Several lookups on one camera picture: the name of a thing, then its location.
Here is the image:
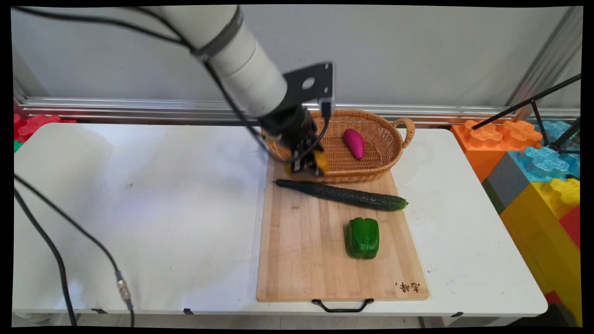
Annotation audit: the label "thick black cable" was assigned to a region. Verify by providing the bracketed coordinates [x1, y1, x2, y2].
[13, 188, 78, 327]

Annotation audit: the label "red foam block beside yellow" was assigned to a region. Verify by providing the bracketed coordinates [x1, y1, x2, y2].
[559, 206, 581, 251]

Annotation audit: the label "purple sweet potato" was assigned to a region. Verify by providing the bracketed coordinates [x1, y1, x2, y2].
[342, 128, 366, 161]

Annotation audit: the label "black tripod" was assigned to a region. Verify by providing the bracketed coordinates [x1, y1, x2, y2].
[472, 74, 581, 155]

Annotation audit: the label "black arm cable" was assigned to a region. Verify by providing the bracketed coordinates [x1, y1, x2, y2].
[13, 6, 331, 166]

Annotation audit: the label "orange foam building block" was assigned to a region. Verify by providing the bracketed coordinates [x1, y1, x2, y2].
[451, 120, 543, 183]

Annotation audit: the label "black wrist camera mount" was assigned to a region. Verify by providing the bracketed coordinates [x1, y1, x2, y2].
[280, 62, 335, 119]

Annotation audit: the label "green bell pepper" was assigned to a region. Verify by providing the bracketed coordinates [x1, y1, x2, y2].
[345, 217, 381, 260]

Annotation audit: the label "slanted aluminium frame post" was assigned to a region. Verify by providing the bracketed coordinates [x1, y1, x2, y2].
[506, 7, 583, 122]

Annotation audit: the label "aluminium rail along wall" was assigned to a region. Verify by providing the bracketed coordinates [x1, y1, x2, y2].
[16, 96, 581, 127]

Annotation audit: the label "thin cable with metal connector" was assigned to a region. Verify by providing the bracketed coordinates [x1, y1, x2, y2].
[13, 173, 136, 328]

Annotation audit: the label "long dark green cucumber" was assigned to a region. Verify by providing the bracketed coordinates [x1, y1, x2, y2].
[275, 179, 409, 212]

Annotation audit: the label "blue foam building block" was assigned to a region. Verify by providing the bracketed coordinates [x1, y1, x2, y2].
[509, 121, 581, 183]

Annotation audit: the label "wooden cutting board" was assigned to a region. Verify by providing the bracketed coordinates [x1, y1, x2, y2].
[256, 155, 430, 314]

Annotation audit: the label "brown potato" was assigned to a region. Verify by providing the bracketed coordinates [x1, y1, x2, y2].
[285, 150, 330, 180]

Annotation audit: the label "woven wicker basket with handles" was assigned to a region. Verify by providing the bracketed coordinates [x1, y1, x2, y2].
[261, 109, 416, 183]

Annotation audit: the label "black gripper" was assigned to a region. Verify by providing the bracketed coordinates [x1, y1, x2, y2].
[259, 105, 326, 178]

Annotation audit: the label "red foam block beside green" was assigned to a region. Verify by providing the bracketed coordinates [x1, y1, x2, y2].
[13, 114, 77, 143]

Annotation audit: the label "grey foam building block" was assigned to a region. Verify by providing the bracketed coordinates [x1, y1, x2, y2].
[482, 152, 530, 215]

